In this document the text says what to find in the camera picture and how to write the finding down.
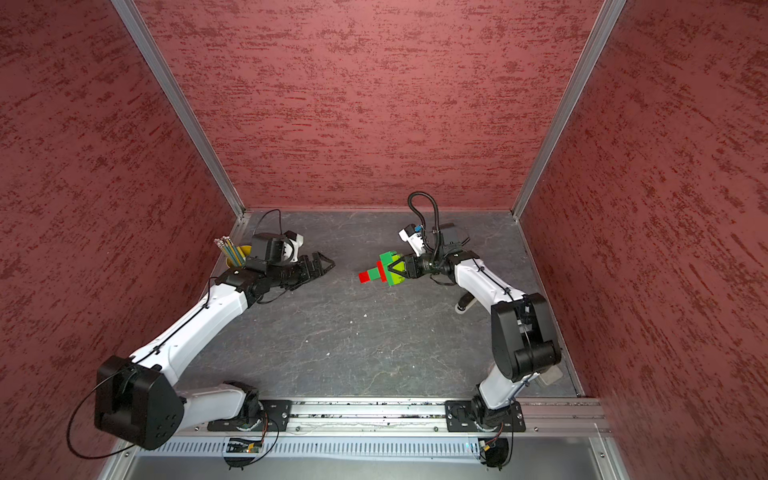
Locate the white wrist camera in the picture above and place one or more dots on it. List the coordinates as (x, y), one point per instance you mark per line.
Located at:
(413, 236)
(292, 244)

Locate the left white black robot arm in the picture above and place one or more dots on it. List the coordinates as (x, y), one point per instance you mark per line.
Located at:
(136, 398)

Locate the yellow pencil cup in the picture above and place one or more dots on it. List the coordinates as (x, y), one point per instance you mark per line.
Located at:
(235, 256)

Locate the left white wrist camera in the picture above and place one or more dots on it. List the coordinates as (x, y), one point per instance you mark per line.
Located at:
(292, 244)

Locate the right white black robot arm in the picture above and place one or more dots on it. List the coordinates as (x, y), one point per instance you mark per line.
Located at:
(524, 340)

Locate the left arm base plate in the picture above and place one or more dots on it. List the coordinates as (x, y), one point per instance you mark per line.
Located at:
(269, 415)

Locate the white perforated cable duct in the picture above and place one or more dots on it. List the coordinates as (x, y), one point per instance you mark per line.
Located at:
(451, 449)

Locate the grey eraser block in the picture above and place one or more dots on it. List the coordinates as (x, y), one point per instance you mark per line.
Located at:
(551, 376)

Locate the aluminium rail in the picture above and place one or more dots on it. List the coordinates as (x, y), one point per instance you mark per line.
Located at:
(536, 416)

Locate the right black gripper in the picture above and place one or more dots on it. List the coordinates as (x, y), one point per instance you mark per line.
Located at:
(412, 269)

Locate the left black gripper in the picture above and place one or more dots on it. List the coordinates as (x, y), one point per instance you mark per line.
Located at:
(308, 275)

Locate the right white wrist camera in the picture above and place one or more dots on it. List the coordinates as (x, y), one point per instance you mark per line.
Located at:
(413, 236)

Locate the red long lego brick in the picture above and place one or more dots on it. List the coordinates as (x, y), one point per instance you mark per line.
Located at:
(381, 271)

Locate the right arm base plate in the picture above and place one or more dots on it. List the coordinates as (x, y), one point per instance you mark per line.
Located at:
(474, 416)

